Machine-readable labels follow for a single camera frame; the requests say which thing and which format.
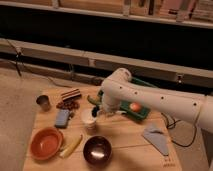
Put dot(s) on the dark maroon bowl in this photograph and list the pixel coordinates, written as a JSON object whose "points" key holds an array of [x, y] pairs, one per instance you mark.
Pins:
{"points": [[97, 150]]}

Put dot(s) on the white paper cup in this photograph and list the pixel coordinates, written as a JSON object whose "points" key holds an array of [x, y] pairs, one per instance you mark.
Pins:
{"points": [[88, 120]]}

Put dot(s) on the green plastic tray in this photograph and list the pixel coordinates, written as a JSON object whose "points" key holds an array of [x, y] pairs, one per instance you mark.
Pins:
{"points": [[121, 94]]}

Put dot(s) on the green cucumber toy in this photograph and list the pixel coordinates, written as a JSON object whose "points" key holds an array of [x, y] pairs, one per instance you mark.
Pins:
{"points": [[93, 101]]}

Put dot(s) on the orange bowl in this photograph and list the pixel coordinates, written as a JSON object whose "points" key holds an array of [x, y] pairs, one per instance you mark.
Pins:
{"points": [[46, 143]]}

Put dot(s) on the orange ball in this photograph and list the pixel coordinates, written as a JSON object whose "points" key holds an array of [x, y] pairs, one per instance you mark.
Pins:
{"points": [[135, 107]]}

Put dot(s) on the brown grapes toy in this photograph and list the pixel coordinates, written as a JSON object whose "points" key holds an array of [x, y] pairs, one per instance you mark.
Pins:
{"points": [[68, 105]]}

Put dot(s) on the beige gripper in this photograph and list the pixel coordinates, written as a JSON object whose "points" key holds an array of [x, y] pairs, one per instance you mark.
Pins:
{"points": [[108, 110]]}

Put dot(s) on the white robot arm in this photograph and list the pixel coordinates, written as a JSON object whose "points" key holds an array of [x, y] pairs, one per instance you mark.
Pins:
{"points": [[190, 107]]}

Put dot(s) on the wooden board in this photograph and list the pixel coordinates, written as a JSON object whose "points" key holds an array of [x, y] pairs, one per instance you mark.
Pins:
{"points": [[130, 151]]}

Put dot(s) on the small metal cup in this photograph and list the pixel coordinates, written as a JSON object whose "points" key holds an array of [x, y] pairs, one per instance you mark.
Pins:
{"points": [[43, 102]]}

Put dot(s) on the striped chocolate cake toy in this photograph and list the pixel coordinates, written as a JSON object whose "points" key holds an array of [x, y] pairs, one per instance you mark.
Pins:
{"points": [[71, 94]]}

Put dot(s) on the yellow corn toy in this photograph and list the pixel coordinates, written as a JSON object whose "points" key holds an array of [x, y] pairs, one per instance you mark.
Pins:
{"points": [[69, 146]]}

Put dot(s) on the blue sponge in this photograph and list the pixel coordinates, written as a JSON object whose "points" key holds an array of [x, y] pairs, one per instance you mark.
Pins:
{"points": [[62, 119]]}

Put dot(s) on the black and white dish brush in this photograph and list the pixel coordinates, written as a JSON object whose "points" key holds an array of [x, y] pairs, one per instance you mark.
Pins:
{"points": [[96, 111]]}

